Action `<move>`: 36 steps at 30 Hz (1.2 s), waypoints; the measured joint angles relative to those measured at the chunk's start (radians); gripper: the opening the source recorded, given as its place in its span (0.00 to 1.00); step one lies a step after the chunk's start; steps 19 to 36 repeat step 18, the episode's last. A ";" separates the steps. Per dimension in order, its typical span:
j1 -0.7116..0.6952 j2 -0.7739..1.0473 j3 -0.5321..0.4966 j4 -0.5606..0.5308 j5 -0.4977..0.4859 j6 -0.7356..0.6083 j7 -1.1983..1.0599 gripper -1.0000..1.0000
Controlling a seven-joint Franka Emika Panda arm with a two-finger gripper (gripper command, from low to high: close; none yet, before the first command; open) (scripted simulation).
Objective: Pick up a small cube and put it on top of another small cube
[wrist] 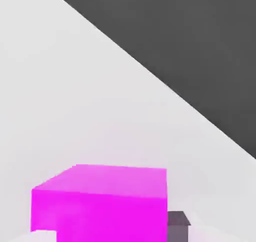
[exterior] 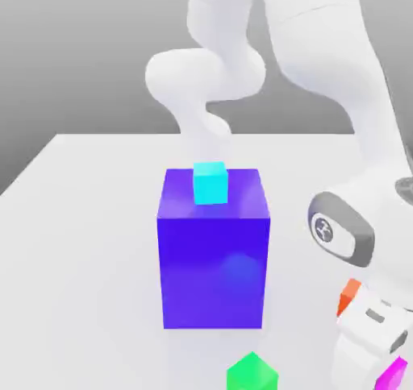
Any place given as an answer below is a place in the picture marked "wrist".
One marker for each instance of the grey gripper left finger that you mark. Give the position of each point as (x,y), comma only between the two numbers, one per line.
(45,237)

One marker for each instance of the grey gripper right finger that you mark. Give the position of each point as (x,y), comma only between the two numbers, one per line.
(177,229)

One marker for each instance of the small magenta cube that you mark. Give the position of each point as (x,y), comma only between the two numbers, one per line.
(112,210)

